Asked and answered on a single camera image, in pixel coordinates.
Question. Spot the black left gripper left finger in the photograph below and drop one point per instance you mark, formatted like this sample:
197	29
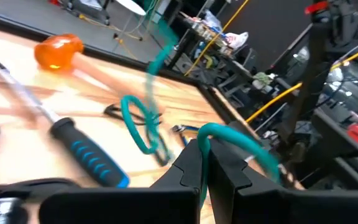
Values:
120	205

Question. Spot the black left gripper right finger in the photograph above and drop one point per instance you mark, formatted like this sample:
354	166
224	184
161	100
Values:
275	208

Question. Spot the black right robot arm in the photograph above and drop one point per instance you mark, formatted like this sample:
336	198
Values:
312	77

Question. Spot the black and blue screwdriver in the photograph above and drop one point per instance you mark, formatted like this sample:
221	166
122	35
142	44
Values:
85	152

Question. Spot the black C-clamp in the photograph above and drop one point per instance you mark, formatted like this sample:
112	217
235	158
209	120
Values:
26	189

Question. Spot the clear safety glasses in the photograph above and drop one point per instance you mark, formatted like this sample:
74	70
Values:
113	110

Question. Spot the white plastic bag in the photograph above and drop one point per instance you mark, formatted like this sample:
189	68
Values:
236	40

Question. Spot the cluttered black table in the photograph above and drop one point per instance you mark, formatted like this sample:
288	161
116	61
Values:
210	31

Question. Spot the grey metal cart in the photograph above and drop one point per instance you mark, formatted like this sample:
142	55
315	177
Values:
89	9

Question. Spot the round grey floor stand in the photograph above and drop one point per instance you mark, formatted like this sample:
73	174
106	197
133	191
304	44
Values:
130	7

